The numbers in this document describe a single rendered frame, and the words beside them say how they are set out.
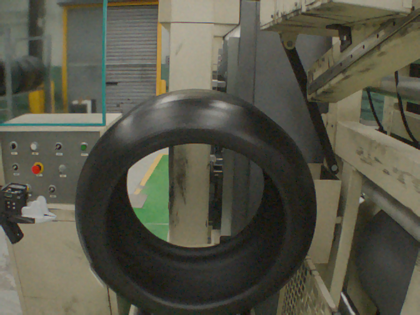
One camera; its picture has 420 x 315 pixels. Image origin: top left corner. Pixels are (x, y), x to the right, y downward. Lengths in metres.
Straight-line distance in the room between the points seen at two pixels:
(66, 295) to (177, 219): 0.92
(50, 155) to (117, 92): 8.71
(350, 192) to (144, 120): 0.73
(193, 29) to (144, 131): 0.46
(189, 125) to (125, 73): 9.54
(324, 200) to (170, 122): 0.62
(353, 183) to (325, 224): 0.16
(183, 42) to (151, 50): 8.99
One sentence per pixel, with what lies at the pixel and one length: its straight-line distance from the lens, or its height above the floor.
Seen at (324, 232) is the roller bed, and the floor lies 1.02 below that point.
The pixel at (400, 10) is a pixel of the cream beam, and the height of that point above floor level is 1.64.
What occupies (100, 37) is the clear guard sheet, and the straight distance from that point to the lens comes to 1.57.
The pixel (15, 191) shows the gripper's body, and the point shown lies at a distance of 1.04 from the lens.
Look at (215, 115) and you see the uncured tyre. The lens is 0.76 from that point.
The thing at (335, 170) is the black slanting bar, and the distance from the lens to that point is 1.19.
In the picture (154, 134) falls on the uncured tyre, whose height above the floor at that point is 1.39.
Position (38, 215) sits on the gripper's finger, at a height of 1.16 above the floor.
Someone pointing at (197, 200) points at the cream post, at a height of 1.11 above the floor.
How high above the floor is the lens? 1.55
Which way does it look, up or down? 15 degrees down
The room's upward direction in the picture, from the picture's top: 2 degrees clockwise
